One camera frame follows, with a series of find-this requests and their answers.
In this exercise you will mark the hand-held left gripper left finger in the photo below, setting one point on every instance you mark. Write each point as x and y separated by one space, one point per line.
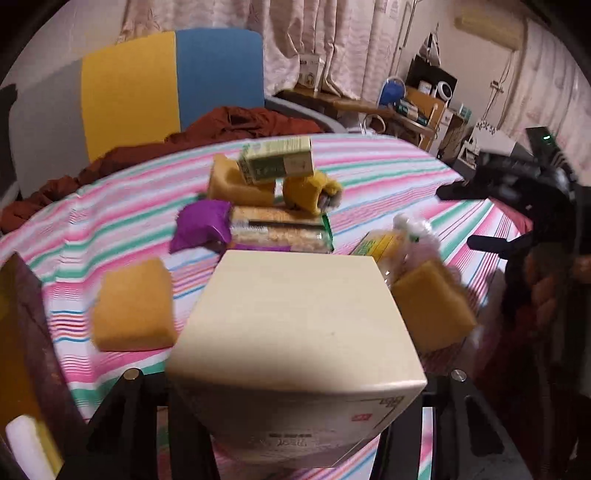
189 429

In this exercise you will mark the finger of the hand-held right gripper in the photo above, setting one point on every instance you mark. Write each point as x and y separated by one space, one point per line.
489 243
455 190

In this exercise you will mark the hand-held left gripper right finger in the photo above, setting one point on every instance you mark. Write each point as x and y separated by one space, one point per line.
406 434

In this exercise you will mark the white plastic bag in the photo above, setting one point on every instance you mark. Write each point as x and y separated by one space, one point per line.
418 230

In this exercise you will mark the cream cardboard box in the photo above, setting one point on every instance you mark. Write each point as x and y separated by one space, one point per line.
295 332

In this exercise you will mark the white block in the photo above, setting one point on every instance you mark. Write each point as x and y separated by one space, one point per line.
27 443

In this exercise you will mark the small green beige box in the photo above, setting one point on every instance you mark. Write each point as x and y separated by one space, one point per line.
277 159

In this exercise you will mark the gold tray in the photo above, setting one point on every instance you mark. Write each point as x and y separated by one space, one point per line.
18 369

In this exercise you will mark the purple snack packet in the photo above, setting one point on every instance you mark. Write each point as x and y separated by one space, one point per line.
201 226

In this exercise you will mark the white printer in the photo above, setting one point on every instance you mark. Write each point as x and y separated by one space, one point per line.
489 138

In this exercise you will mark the striped bed sheet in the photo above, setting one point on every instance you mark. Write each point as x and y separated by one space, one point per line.
369 184

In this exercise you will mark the green yellow cracker pack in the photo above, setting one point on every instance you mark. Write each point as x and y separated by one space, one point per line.
378 247

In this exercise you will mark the blue desk fan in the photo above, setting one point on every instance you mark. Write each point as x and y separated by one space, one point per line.
392 90

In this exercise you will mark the wooden desk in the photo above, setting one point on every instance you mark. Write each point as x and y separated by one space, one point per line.
351 104

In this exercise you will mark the rolled yellow sponge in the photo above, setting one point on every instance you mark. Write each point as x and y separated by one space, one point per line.
304 193

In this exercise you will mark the clear cracker pack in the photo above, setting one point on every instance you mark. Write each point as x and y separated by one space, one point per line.
277 233

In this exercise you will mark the small white box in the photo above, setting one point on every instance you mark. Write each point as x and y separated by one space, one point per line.
309 69

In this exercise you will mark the patterned pink curtain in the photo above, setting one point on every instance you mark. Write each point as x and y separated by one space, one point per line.
323 37

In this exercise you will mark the reddish brown blanket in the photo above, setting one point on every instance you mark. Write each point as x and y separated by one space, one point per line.
240 122

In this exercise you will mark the grey yellow blue headboard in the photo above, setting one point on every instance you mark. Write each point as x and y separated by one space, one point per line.
129 92

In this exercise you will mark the wall air conditioner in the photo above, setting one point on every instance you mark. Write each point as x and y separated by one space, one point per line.
491 27

